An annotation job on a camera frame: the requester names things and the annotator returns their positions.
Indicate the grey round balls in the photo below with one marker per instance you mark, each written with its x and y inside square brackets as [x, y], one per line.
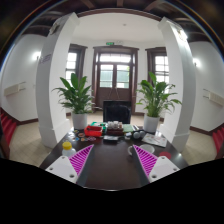
[138, 134]

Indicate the colourful stickers sheet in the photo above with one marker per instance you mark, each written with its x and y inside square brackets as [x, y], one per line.
[77, 135]

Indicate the clear bottle with yellow cap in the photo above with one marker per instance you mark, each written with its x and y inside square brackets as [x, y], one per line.
[68, 150]

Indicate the tray of small cups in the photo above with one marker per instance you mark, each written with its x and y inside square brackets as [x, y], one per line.
[115, 128]

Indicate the red round coaster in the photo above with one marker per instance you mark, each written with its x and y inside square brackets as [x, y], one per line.
[167, 154]

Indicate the open magazine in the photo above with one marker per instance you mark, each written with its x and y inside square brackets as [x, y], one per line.
[155, 140]

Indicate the right potted green plant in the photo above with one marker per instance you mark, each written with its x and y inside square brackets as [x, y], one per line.
[156, 98]

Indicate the left potted green plant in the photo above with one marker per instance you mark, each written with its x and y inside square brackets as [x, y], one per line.
[76, 96]

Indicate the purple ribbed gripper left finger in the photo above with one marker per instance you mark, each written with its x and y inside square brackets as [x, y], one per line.
[71, 167]

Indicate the potted green plant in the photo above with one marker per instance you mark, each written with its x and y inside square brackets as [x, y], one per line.
[76, 96]
[156, 98]

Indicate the dark wooden double door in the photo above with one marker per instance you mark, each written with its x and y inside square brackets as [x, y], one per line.
[115, 74]

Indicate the green book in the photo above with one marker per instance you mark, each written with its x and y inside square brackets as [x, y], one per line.
[128, 128]

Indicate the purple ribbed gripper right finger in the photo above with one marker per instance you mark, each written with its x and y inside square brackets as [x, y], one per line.
[154, 167]

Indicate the white ceramic mug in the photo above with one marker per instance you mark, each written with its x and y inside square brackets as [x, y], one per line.
[146, 147]

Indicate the red plastic box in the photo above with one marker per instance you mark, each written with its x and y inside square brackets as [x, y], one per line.
[95, 131]

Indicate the black flat device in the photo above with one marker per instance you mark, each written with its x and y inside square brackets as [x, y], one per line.
[110, 138]

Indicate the black chair back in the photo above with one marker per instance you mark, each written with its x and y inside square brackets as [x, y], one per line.
[117, 110]

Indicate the right white pillar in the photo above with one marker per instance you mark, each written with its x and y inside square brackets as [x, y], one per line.
[182, 74]

